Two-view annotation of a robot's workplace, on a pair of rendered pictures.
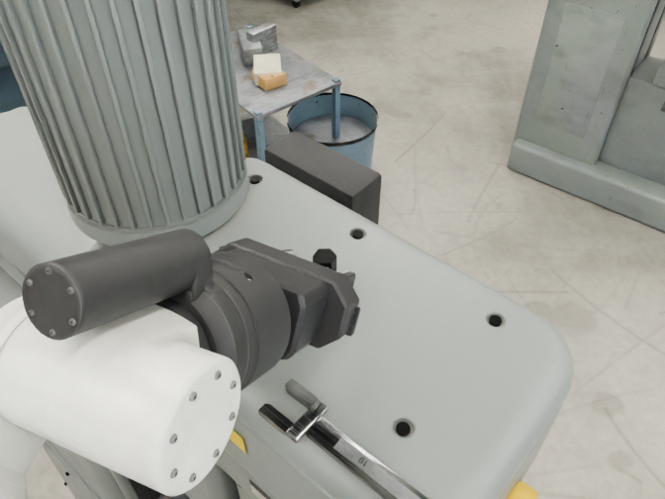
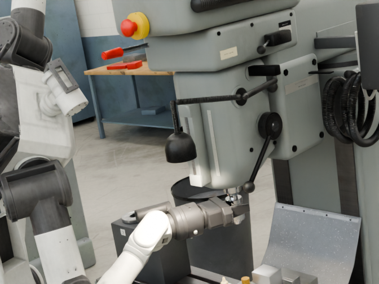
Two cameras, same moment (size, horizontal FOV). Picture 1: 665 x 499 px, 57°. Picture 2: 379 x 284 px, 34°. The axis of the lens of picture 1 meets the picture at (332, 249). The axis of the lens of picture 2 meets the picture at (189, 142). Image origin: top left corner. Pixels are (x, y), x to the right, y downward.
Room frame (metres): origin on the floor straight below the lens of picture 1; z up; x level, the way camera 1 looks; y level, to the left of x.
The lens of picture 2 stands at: (0.45, -1.58, 1.86)
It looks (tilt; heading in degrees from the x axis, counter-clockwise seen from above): 15 degrees down; 96
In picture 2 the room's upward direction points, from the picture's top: 9 degrees counter-clockwise
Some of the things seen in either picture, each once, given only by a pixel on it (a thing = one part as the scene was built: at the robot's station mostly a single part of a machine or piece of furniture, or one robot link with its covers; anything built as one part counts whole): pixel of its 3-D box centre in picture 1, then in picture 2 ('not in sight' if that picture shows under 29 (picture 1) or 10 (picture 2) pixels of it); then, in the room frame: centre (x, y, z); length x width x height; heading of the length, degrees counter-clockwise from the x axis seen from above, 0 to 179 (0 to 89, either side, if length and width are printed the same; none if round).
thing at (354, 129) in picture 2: not in sight; (344, 107); (0.70, 0.08, 1.45); 0.18 x 0.16 x 0.21; 49
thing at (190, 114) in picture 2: not in sight; (195, 144); (0.31, -0.08, 1.45); 0.04 x 0.04 x 0.21; 49
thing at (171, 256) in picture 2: not in sight; (150, 245); (0.07, 0.29, 1.02); 0.22 x 0.12 x 0.20; 140
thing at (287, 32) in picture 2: not in sight; (270, 41); (0.52, -0.03, 1.66); 0.12 x 0.04 x 0.04; 49
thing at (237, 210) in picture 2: not in sight; (239, 211); (0.39, -0.02, 1.23); 0.06 x 0.02 x 0.03; 24
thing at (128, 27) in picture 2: not in sight; (129, 27); (0.21, -0.19, 1.76); 0.04 x 0.03 x 0.04; 139
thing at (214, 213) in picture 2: not in sight; (203, 217); (0.29, -0.03, 1.23); 0.13 x 0.12 x 0.10; 114
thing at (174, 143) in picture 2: not in sight; (179, 145); (0.28, -0.19, 1.48); 0.07 x 0.07 x 0.06
